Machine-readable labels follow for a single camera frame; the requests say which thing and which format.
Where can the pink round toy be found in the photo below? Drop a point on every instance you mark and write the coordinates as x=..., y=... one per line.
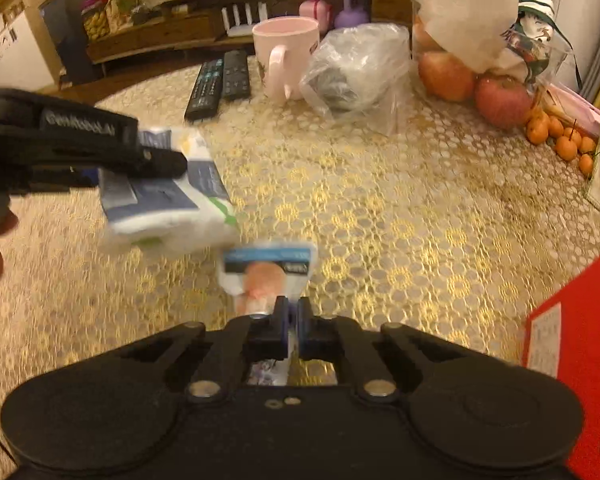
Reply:
x=316, y=14

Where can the purple rabbit toy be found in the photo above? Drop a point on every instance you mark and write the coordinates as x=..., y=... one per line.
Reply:
x=351, y=14

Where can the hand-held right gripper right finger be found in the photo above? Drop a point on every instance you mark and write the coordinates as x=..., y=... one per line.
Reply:
x=303, y=322

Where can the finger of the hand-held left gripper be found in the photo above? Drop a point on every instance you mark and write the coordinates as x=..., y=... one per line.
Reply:
x=85, y=179
x=150, y=162

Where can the gold patterned desktop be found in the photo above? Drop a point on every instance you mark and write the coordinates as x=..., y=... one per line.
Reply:
x=380, y=210

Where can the white plastic bag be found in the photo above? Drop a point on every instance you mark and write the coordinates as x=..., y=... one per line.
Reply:
x=470, y=5

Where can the wide black remote control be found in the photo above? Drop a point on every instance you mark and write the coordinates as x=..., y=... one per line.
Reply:
x=205, y=90

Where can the pile of small oranges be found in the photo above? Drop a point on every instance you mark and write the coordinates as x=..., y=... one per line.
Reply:
x=565, y=146

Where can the pink flat box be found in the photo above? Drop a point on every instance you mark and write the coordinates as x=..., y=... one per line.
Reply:
x=580, y=110

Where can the white blue tissue pack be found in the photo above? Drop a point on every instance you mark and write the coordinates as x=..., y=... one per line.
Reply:
x=180, y=215

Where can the white router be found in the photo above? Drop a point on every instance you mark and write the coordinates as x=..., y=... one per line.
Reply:
x=245, y=22

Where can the pink mug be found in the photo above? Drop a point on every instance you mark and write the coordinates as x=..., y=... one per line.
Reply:
x=292, y=50

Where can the white packet with pink print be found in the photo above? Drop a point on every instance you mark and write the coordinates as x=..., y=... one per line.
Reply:
x=270, y=270

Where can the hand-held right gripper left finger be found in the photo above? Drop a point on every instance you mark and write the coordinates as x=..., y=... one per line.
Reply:
x=281, y=320

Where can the clear plastic bag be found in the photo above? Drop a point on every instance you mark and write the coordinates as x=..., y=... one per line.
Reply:
x=360, y=70

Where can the wooden TV cabinet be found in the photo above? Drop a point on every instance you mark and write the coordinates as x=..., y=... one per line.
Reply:
x=180, y=30

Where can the floral patterned bag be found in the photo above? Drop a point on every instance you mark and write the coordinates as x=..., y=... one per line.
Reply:
x=535, y=47

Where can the white storage cabinet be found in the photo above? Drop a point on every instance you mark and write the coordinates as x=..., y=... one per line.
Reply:
x=10, y=55

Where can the fruit print bag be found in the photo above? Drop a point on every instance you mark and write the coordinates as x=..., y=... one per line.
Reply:
x=96, y=22

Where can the red cardboard box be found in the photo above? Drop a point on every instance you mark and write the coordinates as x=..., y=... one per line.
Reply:
x=585, y=340

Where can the pale printed bag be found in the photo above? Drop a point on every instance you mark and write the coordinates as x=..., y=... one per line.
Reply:
x=120, y=10

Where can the black upright appliance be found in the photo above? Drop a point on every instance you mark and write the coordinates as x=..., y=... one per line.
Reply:
x=75, y=35

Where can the slim black remote control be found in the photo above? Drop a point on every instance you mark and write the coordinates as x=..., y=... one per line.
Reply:
x=236, y=74

